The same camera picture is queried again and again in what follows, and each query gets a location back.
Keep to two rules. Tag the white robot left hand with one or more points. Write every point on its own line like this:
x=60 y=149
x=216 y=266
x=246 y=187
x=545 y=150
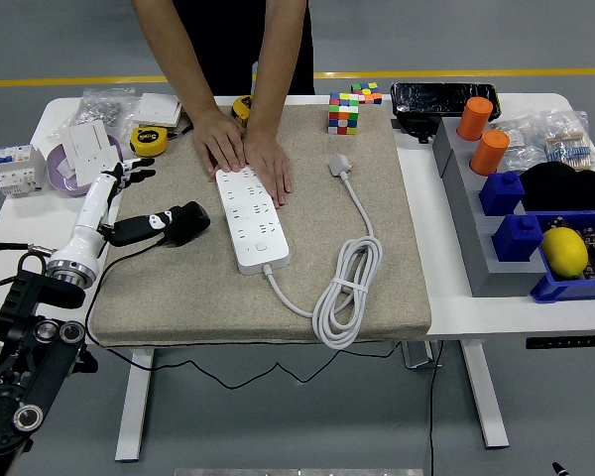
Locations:
x=91 y=213

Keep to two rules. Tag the person's left hand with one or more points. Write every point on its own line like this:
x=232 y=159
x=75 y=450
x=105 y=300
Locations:
x=270 y=163

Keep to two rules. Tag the person's right hand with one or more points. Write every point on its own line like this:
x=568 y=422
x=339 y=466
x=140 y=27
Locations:
x=220 y=144

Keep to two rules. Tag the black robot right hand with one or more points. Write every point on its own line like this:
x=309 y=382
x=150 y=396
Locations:
x=559 y=469

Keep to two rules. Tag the white power strip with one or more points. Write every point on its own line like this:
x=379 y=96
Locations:
x=258 y=238

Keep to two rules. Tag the black power adapter plug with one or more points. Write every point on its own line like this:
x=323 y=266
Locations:
x=193 y=223

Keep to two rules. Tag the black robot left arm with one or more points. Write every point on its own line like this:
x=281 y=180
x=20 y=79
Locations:
x=35 y=357

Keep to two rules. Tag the person's right forearm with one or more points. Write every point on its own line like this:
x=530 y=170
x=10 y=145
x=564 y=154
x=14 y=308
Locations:
x=178 y=64

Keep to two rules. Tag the person's left forearm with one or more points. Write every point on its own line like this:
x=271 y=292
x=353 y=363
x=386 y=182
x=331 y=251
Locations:
x=277 y=64

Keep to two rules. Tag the purple bowl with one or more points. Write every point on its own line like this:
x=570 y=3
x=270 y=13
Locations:
x=59 y=183

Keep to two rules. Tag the white circuit breaker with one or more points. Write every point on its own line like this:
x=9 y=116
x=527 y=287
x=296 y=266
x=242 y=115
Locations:
x=17 y=171

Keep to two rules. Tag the large Rubik's cube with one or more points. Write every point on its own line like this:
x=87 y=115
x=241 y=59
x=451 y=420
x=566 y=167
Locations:
x=343 y=116

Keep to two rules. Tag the white table leg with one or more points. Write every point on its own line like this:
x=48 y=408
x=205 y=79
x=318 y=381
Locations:
x=131 y=411
x=486 y=396

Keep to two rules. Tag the person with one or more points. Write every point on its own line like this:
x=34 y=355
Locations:
x=228 y=39

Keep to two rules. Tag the clear bag of screws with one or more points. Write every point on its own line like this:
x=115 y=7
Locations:
x=104 y=108

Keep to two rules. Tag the grey-brown mat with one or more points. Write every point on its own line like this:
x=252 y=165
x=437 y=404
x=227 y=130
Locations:
x=178 y=287

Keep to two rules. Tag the small Rubik's cube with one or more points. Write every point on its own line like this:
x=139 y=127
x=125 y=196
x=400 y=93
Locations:
x=368 y=93

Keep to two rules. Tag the black table control panel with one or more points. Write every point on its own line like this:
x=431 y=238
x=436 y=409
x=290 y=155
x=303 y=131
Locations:
x=565 y=342

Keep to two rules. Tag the black plastic holder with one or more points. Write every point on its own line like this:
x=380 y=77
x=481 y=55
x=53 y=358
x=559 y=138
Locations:
x=416 y=128

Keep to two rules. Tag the blue plastic bin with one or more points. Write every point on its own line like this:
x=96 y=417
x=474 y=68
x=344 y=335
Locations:
x=575 y=290

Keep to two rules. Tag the black plastic-wrapped tray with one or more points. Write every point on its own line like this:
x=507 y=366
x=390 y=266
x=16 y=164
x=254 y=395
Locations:
x=441 y=98

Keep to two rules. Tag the grey stepped stand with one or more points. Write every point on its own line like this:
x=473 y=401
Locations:
x=468 y=223

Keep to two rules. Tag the orange cylinder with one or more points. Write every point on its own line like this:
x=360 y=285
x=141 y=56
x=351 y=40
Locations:
x=490 y=154
x=475 y=119

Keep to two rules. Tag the yellow lemon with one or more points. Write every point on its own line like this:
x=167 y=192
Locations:
x=565 y=253

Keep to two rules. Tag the blue block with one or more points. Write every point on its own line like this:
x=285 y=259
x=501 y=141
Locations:
x=501 y=196
x=515 y=240

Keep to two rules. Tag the clear plastic bag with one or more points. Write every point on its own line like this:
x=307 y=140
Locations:
x=523 y=141

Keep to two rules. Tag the black cloth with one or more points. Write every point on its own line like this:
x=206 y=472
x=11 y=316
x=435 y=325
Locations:
x=565 y=188

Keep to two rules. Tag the clear bag of resistors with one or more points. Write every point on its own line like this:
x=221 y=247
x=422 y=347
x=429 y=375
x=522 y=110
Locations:
x=572 y=144

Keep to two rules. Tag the white wall socket panel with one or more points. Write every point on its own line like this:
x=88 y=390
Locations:
x=96 y=166

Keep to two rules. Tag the white switch box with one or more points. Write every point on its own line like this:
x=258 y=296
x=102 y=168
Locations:
x=156 y=110

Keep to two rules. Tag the white blank switch plate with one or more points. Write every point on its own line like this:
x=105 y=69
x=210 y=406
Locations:
x=84 y=139

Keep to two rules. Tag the metal under-table bracket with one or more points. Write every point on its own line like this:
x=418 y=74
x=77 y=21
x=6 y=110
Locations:
x=419 y=354

